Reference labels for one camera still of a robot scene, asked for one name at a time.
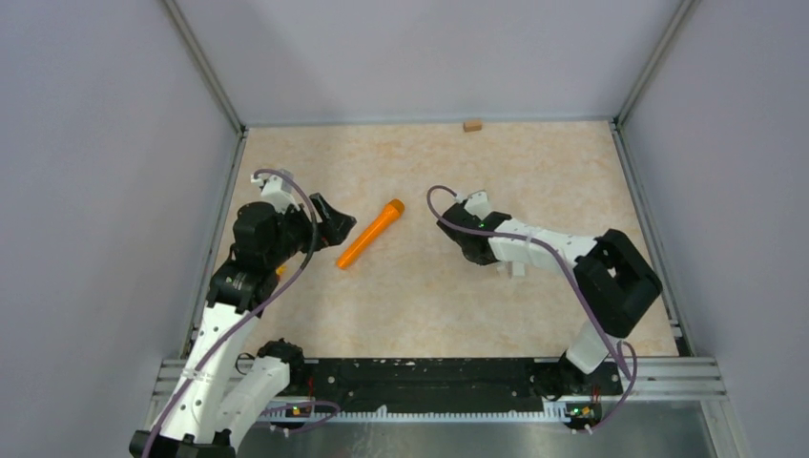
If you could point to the white slotted cable duct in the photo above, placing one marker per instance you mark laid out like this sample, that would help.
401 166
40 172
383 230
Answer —
311 412

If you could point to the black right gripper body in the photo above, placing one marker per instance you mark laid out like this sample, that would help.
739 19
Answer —
483 260

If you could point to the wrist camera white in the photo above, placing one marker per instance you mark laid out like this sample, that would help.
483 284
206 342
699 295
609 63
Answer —
476 203
275 189

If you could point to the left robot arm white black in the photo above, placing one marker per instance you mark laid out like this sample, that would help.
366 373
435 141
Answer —
203 418

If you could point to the small brown wooden block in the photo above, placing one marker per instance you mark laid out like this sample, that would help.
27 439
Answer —
472 125

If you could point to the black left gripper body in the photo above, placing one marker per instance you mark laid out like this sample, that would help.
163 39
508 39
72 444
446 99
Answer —
326 233

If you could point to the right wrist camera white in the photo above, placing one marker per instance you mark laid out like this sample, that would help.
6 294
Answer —
476 203

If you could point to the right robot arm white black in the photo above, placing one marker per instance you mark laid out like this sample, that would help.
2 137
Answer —
613 282

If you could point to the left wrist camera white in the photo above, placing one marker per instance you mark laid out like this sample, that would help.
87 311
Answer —
275 189

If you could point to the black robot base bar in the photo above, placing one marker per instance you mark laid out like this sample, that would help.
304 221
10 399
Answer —
448 385

